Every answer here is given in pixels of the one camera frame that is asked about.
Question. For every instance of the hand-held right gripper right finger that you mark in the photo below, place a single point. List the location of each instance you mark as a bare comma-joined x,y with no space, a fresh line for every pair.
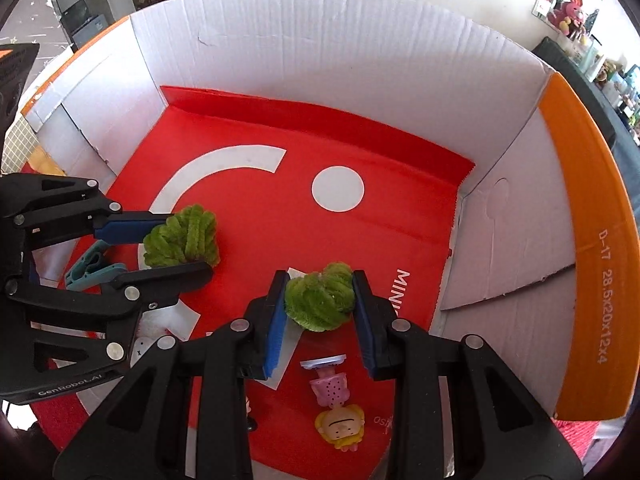
367,330

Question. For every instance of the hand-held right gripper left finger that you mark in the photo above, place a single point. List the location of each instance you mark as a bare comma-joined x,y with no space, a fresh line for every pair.
275,330

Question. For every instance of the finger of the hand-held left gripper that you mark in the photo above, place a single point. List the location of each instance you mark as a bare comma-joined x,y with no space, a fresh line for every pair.
130,226
165,282

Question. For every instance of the large green yarn ball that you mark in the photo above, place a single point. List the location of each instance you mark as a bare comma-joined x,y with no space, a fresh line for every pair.
182,237

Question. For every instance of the small green yarn ball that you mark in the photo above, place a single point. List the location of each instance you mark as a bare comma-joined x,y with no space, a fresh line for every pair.
317,302

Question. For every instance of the teal plastic clothes peg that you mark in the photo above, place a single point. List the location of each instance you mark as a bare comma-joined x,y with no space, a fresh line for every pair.
87,272

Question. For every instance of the small white plastic toy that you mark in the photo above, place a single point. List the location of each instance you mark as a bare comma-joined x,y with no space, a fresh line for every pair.
142,347

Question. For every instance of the black-haired small figurine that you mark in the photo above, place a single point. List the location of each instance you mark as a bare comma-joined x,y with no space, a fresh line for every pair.
251,417

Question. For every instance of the yellow-haired girl figurine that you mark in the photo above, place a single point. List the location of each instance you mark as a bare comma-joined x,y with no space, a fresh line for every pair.
340,422

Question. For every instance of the orange cardboard box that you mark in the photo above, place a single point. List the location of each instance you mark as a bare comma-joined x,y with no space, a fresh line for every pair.
350,85

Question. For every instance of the star-print curtain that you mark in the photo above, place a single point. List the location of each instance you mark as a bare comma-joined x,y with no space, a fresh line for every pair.
40,25

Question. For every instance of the red knitted cloth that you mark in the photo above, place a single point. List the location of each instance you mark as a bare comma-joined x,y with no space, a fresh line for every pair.
575,435

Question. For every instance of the clutter of bottles and toiletries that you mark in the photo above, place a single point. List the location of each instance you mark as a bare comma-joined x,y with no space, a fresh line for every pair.
615,85

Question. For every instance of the pink plush rabbit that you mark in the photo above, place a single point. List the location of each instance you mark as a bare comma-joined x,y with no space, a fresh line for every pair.
570,10

